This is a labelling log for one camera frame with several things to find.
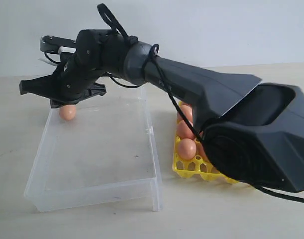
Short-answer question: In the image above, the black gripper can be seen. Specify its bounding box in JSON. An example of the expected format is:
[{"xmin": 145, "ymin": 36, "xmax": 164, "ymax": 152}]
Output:
[{"xmin": 19, "ymin": 50, "xmax": 106, "ymax": 109}]

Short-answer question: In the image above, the brown egg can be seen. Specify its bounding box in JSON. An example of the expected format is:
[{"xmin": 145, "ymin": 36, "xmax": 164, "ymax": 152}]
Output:
[
  {"xmin": 176, "ymin": 120, "xmax": 195, "ymax": 140},
  {"xmin": 177, "ymin": 138, "xmax": 197, "ymax": 160},
  {"xmin": 177, "ymin": 105, "xmax": 193, "ymax": 122},
  {"xmin": 59, "ymin": 105, "xmax": 77, "ymax": 121},
  {"xmin": 198, "ymin": 144, "xmax": 209, "ymax": 162}
]

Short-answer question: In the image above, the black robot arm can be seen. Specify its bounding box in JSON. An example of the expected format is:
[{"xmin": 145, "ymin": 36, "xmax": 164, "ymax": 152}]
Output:
[{"xmin": 19, "ymin": 28, "xmax": 304, "ymax": 193}]

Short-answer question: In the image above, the yellow plastic egg rack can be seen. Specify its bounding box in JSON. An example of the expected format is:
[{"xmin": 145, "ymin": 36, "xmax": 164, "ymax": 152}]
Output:
[{"xmin": 171, "ymin": 101, "xmax": 239, "ymax": 185}]

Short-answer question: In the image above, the clear plastic tray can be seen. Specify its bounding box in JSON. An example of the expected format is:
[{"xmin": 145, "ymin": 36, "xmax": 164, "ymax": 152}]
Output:
[{"xmin": 24, "ymin": 83, "xmax": 163, "ymax": 212}]

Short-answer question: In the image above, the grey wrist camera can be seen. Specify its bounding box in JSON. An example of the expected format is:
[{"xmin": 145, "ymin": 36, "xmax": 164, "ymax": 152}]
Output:
[{"xmin": 40, "ymin": 35, "xmax": 76, "ymax": 54}]

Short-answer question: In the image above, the black cable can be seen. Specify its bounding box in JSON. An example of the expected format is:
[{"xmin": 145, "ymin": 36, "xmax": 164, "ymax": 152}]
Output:
[{"xmin": 41, "ymin": 2, "xmax": 304, "ymax": 206}]

